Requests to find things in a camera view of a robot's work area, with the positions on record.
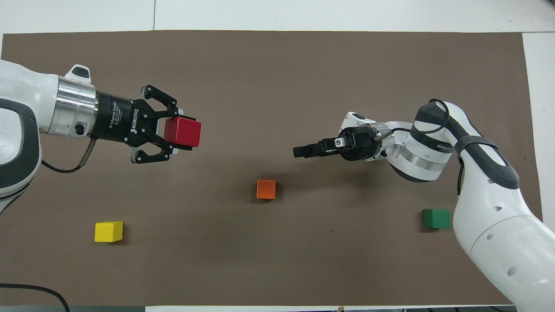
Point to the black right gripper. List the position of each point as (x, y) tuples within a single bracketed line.
[(362, 145)]

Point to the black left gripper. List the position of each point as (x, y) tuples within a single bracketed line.
[(117, 119)]

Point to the red wooden block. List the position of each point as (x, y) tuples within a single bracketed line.
[(184, 132)]

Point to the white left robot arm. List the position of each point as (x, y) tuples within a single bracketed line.
[(26, 86)]

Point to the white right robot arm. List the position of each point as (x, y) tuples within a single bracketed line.
[(498, 225)]

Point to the orange wooden block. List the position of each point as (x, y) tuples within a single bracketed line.
[(266, 189)]

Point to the yellow wooden block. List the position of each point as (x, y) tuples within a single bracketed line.
[(108, 232)]

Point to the green wooden block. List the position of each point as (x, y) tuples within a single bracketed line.
[(437, 218)]

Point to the brown table mat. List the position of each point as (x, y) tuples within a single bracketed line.
[(277, 65)]

